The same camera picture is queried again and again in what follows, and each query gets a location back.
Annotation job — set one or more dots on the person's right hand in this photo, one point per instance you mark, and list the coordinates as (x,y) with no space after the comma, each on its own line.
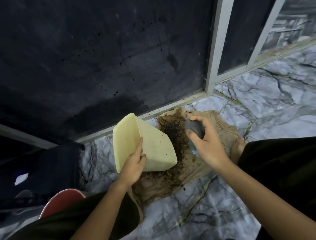
(209,145)

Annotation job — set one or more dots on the person's left hand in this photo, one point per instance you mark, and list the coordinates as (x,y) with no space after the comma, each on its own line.
(132,168)

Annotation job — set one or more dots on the person's left thumb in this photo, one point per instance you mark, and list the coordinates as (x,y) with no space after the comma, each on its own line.
(139,147)

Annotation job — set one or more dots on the person's right thumb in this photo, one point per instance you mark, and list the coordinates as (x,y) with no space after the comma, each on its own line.
(193,137)

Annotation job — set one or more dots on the dark grey scoop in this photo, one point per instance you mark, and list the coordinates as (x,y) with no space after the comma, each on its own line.
(195,128)

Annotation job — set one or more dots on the cream plastic plant pot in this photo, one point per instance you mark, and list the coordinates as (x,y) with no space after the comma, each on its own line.
(155,148)

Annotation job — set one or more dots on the person's right forearm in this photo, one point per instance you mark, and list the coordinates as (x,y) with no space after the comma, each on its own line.
(261,197)

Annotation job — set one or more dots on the person's left forearm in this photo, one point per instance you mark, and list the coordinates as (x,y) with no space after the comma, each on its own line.
(103,212)

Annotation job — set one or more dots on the pile of brown soil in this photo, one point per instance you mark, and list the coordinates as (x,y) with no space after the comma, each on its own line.
(176,133)

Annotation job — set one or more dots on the brown paper sheet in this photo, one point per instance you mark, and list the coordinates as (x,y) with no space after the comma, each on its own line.
(222,128)

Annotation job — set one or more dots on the person's right foot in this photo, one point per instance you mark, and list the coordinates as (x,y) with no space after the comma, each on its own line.
(238,149)

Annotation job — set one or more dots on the black bag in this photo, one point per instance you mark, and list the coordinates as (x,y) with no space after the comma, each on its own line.
(49,170)

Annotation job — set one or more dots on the person's black shorts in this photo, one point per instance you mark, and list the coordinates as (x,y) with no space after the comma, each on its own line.
(284,160)

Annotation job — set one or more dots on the red round stool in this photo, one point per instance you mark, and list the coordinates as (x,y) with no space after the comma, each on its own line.
(61,200)

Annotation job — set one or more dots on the white metal window frame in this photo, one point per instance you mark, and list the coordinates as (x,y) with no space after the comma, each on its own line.
(217,49)

